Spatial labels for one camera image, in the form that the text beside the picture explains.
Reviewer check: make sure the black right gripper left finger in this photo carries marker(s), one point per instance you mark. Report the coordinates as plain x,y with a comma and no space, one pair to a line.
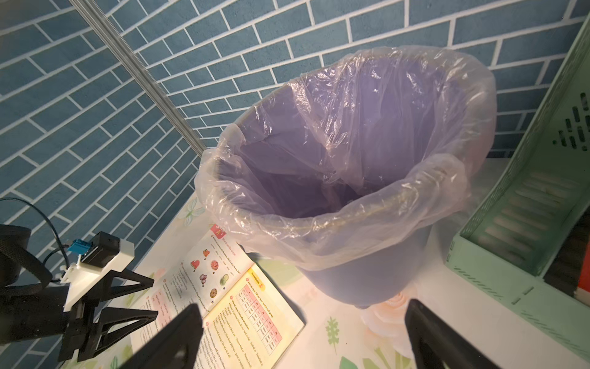
175,346

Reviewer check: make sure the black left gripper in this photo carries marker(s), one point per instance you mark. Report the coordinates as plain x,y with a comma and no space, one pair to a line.
31,308

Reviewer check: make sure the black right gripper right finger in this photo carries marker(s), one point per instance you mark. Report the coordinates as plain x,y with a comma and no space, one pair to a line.
436,345

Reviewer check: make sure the English textbook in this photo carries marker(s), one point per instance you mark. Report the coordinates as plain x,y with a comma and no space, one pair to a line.
247,322

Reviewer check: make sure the floral table mat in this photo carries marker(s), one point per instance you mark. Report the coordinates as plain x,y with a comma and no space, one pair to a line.
340,335

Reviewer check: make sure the green file organizer rack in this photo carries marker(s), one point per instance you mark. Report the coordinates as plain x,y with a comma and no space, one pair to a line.
508,248

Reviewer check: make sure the red folder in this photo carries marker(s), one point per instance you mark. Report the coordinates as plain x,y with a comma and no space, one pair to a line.
583,284

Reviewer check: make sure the purple trash bin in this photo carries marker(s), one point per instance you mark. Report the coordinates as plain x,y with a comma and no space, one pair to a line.
342,172

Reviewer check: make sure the clear plastic bin liner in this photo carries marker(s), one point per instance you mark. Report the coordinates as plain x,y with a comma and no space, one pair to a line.
473,82

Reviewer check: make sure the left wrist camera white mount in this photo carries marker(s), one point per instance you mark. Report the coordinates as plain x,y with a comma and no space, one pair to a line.
96,258

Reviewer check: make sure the left corner aluminium post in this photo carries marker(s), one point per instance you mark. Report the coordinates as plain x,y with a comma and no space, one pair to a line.
93,15

